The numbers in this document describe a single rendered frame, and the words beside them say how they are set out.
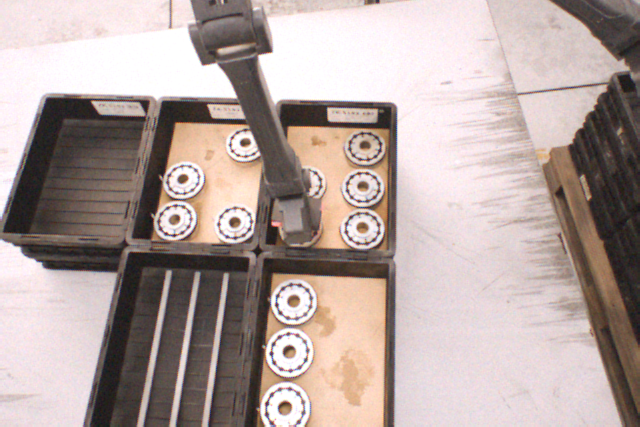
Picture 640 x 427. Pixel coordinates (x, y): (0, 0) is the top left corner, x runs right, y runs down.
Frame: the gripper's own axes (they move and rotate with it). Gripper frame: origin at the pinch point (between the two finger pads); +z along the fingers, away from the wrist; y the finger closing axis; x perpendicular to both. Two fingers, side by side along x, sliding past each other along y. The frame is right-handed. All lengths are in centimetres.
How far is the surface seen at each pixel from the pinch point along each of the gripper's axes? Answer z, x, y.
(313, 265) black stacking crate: -2.9, -10.3, 4.9
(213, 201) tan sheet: 4.3, 4.5, -22.8
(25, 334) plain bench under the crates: 16, -32, -65
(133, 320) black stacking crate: 3.2, -26.7, -34.1
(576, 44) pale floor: 92, 133, 95
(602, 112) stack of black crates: 42, 66, 86
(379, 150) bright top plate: 2.1, 22.4, 16.1
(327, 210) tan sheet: 4.2, 5.8, 5.4
